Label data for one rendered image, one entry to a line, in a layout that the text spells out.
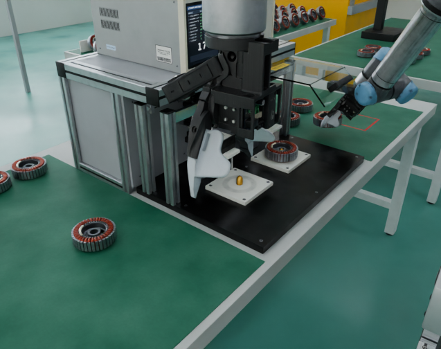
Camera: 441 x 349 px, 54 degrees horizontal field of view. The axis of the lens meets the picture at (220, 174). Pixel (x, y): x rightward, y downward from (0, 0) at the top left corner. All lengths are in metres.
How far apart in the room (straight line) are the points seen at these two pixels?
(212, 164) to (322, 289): 1.65
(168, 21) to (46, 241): 0.66
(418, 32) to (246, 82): 0.87
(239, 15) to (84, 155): 1.08
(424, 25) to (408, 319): 1.27
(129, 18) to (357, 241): 1.69
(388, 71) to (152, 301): 0.93
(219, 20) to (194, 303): 0.65
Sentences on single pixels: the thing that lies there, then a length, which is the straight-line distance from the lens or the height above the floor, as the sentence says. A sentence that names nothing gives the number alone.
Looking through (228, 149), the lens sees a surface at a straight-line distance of 1.30.
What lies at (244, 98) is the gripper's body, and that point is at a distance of 0.51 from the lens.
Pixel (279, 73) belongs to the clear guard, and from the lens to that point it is 1.42.
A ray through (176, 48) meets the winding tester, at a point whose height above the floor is 1.18.
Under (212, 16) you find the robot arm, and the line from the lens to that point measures 0.51.
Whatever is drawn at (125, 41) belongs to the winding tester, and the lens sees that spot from 1.37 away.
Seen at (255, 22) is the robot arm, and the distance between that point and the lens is 0.51.
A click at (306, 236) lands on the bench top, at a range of 1.22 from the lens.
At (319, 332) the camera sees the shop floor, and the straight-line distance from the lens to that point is 1.96.
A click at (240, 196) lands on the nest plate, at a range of 1.27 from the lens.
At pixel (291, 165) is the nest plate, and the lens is 1.45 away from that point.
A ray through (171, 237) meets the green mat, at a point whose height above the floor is 0.75.
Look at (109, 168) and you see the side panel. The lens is 1.42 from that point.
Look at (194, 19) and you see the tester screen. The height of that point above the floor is 1.25.
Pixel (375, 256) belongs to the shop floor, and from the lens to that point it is 2.40.
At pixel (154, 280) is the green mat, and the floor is 0.75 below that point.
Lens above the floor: 1.46
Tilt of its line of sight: 29 degrees down
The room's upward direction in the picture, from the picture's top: straight up
